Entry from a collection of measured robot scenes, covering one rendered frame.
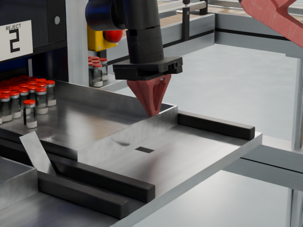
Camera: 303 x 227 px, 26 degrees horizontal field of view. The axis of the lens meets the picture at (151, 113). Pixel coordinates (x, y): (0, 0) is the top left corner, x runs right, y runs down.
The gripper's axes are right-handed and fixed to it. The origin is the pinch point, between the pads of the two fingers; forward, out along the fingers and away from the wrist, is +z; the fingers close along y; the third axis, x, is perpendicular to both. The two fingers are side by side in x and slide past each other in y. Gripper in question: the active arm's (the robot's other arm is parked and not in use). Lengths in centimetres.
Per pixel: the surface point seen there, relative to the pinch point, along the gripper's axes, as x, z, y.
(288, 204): -86, 52, 20
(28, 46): 4.2, -12.7, 23.2
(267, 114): -262, 74, 119
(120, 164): 13.9, 4.0, -3.4
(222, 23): -82, -5, 35
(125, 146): 9.0, 2.8, -0.6
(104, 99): -5.4, -0.7, 15.5
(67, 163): 21.9, 1.5, -0.7
